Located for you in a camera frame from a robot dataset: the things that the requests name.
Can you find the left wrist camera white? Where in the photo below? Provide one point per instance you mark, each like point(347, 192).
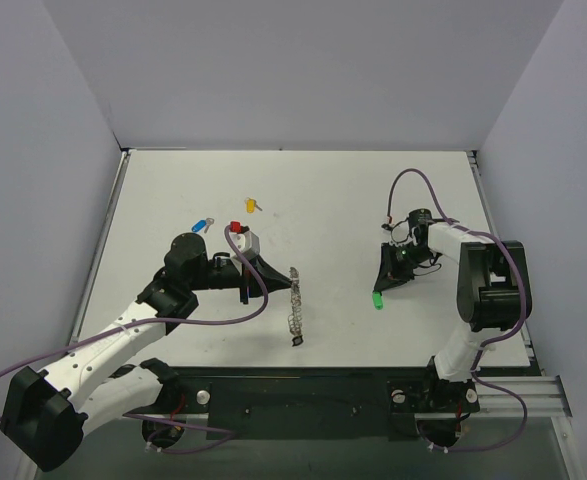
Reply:
point(244, 240)

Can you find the blue tag key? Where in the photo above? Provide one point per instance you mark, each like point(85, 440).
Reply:
point(203, 225)

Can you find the green tag key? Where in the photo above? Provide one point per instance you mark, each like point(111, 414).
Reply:
point(377, 300)

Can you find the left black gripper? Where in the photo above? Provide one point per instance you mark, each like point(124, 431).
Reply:
point(246, 282)

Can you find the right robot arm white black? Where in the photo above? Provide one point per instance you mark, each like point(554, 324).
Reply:
point(493, 294)

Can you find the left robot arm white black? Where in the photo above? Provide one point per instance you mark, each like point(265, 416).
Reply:
point(48, 412)

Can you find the black tag key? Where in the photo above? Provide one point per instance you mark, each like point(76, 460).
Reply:
point(297, 341)

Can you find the metal disc with keyrings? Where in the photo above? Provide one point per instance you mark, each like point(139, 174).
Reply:
point(295, 317)

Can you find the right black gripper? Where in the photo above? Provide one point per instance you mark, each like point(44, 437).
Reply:
point(395, 261)

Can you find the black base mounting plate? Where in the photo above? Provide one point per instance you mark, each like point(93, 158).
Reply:
point(318, 403)

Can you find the yellow tag key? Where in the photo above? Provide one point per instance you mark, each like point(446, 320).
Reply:
point(252, 205)

